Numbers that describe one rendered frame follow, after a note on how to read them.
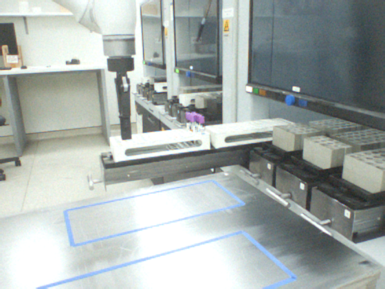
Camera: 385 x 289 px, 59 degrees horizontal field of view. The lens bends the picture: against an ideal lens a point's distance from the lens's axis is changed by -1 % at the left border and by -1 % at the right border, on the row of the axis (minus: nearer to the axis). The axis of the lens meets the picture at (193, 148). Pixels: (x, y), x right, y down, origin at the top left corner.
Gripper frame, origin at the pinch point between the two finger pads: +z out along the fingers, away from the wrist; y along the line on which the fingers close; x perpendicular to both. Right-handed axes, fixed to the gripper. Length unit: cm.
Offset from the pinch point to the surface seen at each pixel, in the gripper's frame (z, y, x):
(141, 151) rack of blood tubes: 9.3, 4.7, -5.1
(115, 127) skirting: 84, 350, -38
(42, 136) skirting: 85, 350, 53
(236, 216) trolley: 8.3, -46.9, -12.8
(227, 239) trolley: 8, -53, -8
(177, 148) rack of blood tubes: 7.4, -3.0, -14.7
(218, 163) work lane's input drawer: 12.9, -6.6, -27.2
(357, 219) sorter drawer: 11, -52, -38
